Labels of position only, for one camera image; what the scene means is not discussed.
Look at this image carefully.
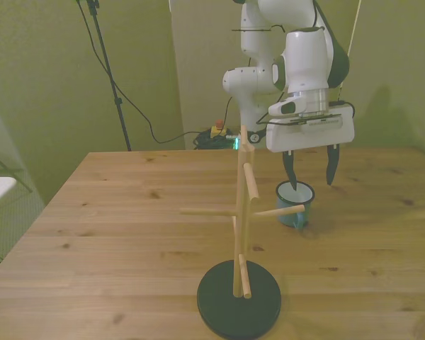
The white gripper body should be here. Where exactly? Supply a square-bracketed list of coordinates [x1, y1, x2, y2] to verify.
[265, 104, 356, 154]

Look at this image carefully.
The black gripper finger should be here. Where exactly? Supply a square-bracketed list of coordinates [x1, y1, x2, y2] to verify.
[325, 143, 341, 187]
[282, 150, 298, 192]

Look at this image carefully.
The blue enamel mug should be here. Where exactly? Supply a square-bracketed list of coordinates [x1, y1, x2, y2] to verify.
[275, 180, 316, 230]

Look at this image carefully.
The wooden mug tree stand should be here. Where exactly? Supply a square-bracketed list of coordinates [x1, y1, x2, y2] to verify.
[179, 124, 305, 339]

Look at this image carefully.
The yellow emergency stop button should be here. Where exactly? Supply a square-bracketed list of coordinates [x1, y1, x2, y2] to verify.
[210, 119, 228, 139]

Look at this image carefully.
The black tripod stand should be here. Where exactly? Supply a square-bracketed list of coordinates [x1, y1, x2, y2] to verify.
[76, 0, 132, 152]

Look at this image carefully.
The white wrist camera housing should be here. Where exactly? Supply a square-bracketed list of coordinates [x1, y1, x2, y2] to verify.
[268, 98, 308, 117]

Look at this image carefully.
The thin black stop-button cable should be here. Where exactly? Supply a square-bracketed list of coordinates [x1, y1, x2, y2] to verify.
[222, 96, 234, 123]

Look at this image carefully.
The black tripod camera cable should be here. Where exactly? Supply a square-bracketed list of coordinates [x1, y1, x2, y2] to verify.
[76, 0, 203, 145]

